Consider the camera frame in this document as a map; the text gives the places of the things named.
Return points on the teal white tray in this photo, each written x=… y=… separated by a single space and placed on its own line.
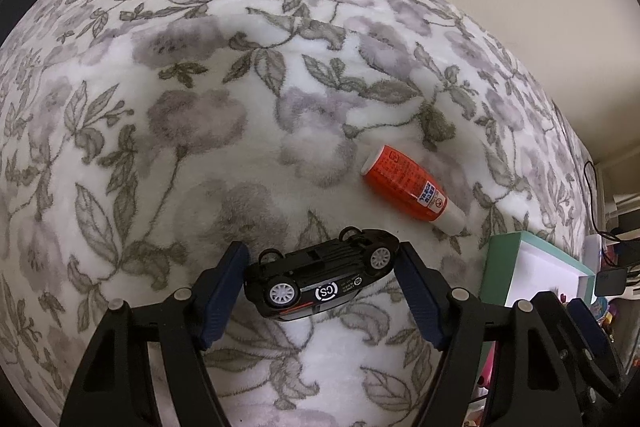
x=500 y=272

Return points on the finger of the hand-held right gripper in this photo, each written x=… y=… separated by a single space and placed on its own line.
x=555 y=312
x=592 y=332

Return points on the black power adapter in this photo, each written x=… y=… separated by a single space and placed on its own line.
x=610 y=282

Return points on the dark furniture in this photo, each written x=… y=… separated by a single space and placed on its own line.
x=17 y=2

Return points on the orange glue bottle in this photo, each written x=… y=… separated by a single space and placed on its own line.
x=405 y=187

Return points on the black toy car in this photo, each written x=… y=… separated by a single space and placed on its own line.
x=320 y=277

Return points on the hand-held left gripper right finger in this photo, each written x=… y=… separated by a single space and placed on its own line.
x=422 y=297

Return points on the white power strip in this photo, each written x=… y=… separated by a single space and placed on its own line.
x=592 y=252

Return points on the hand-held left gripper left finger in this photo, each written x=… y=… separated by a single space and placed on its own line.
x=222 y=297

